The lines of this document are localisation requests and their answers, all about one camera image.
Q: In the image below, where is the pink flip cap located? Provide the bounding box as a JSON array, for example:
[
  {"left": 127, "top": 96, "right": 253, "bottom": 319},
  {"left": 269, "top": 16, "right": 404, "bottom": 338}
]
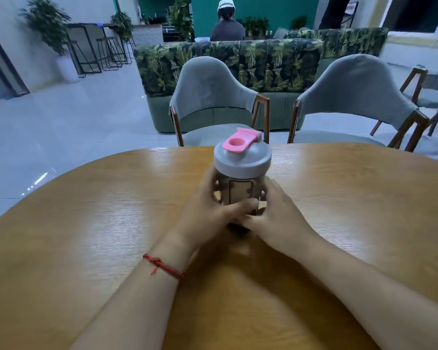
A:
[{"left": 222, "top": 128, "right": 263, "bottom": 154}]

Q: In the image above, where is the leaf-print green sofa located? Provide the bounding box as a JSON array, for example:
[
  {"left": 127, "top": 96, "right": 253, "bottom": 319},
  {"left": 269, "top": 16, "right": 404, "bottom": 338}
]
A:
[
  {"left": 285, "top": 27, "right": 389, "bottom": 80},
  {"left": 133, "top": 38, "right": 325, "bottom": 134}
]

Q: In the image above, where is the red string bracelet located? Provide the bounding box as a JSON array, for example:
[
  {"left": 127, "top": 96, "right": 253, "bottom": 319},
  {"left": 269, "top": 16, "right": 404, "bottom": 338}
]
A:
[{"left": 143, "top": 254, "right": 185, "bottom": 281}]

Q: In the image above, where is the row of small potted plants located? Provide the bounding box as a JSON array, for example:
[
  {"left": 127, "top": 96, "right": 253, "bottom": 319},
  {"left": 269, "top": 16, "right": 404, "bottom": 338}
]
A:
[{"left": 242, "top": 16, "right": 270, "bottom": 37}]

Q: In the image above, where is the person's right hand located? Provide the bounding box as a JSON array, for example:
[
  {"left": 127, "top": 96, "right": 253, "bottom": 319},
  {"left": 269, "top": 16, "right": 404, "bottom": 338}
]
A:
[{"left": 237, "top": 175, "right": 316, "bottom": 260}]

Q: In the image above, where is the person's right forearm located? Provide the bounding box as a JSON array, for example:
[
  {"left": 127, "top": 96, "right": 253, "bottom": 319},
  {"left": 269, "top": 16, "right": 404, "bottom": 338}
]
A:
[{"left": 295, "top": 235, "right": 438, "bottom": 350}]

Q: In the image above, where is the black bar stool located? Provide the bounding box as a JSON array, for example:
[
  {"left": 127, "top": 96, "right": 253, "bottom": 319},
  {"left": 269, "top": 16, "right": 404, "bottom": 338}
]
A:
[
  {"left": 121, "top": 37, "right": 136, "bottom": 65},
  {"left": 96, "top": 36, "right": 124, "bottom": 71},
  {"left": 65, "top": 40, "right": 103, "bottom": 78}
]

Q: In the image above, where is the grey-lidded shaker bottle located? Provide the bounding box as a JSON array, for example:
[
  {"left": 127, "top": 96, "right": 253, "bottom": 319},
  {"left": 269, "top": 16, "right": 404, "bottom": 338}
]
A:
[{"left": 213, "top": 128, "right": 273, "bottom": 230}]

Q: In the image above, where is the tall plant in white pot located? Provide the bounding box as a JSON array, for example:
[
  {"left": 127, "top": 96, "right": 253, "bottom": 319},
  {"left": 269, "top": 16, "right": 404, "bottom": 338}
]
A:
[{"left": 19, "top": 0, "right": 81, "bottom": 84}]

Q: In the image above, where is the person's left hand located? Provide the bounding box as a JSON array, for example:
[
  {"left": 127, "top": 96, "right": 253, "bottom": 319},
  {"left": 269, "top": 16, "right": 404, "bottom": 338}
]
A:
[{"left": 170, "top": 166, "right": 260, "bottom": 252}]

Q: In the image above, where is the grey upholstered wooden chair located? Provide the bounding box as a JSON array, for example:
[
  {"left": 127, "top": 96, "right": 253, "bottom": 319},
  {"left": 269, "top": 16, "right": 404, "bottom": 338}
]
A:
[
  {"left": 169, "top": 56, "right": 271, "bottom": 148},
  {"left": 370, "top": 59, "right": 438, "bottom": 154},
  {"left": 288, "top": 54, "right": 430, "bottom": 153}
]

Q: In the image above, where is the small potted plant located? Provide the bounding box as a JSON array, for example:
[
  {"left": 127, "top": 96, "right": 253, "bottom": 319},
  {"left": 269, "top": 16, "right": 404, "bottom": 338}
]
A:
[{"left": 110, "top": 11, "right": 135, "bottom": 42}]

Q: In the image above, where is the person's left forearm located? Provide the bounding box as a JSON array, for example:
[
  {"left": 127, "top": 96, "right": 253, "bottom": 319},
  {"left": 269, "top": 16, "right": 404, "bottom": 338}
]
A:
[{"left": 70, "top": 229, "right": 198, "bottom": 350}]

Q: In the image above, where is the large leafy indoor plant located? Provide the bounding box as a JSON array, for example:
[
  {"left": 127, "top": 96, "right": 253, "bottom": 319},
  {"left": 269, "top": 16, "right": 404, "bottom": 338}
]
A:
[{"left": 166, "top": 0, "right": 195, "bottom": 42}]

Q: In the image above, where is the black high table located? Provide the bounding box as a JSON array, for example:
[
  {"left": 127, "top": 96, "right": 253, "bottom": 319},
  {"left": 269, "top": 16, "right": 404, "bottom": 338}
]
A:
[{"left": 64, "top": 22, "right": 122, "bottom": 74}]

